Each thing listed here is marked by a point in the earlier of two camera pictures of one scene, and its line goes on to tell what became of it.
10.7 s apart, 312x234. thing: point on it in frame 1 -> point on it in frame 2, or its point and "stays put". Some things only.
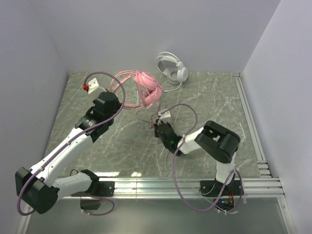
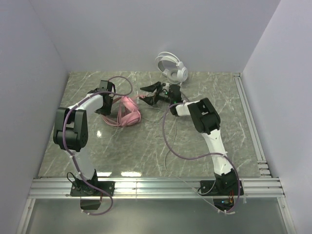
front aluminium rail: [253, 187] stays put
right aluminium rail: [263, 168] stays put
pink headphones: [151, 91] -> [133, 117]
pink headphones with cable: [153, 100] -> [119, 113]
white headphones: [171, 67] stays put
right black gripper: [160, 124] -> [157, 93]
